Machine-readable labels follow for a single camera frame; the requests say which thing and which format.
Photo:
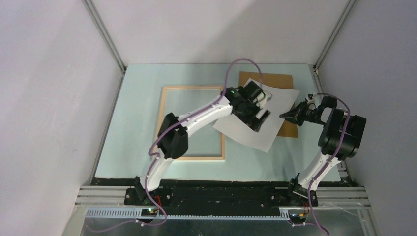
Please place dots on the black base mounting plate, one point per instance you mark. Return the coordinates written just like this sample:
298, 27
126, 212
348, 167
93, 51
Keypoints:
224, 198

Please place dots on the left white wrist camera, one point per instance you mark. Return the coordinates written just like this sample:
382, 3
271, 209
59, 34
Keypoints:
263, 98

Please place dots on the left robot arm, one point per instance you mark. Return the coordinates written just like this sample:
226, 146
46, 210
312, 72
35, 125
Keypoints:
172, 140

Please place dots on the right corner aluminium profile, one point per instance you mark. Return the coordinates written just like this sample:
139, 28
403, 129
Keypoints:
334, 33

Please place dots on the brown backing board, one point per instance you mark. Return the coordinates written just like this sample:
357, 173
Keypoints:
281, 81

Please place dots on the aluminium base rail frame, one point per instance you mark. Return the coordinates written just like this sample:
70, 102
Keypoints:
343, 210

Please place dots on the wooden picture frame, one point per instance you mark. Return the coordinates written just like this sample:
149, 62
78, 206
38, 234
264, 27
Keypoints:
207, 144

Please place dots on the grey slotted cable duct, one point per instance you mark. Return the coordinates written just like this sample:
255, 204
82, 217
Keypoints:
143, 213

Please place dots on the printed photo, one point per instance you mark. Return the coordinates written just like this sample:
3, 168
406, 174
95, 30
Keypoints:
281, 102

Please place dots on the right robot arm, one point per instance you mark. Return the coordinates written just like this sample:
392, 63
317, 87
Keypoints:
340, 139

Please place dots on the corner aluminium profile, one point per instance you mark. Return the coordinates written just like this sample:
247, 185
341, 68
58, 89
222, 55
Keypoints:
105, 35
334, 33

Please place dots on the left corner aluminium profile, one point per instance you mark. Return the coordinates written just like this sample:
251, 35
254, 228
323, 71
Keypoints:
105, 35

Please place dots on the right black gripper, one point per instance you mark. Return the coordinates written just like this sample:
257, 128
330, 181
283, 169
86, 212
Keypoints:
294, 115

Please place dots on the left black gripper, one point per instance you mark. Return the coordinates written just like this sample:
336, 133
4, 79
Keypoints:
252, 121

